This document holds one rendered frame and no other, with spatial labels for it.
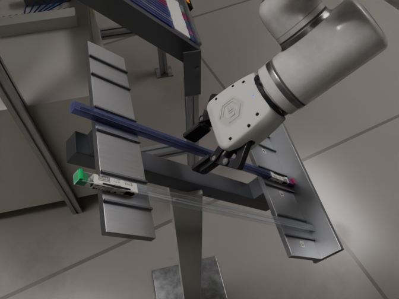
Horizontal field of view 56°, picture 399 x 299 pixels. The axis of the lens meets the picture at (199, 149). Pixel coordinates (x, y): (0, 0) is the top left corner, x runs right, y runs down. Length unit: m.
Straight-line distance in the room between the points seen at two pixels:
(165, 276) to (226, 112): 1.00
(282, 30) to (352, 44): 0.09
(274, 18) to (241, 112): 0.14
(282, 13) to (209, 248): 1.15
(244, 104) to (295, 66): 0.09
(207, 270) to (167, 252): 0.17
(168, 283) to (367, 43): 1.16
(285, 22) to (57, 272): 1.31
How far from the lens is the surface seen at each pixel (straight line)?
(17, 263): 1.66
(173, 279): 1.48
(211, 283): 1.47
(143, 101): 1.97
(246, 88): 0.57
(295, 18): 0.52
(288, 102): 0.54
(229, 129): 0.56
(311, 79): 0.53
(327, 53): 0.52
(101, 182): 0.45
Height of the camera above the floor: 1.43
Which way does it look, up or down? 54 degrees down
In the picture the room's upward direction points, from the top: straight up
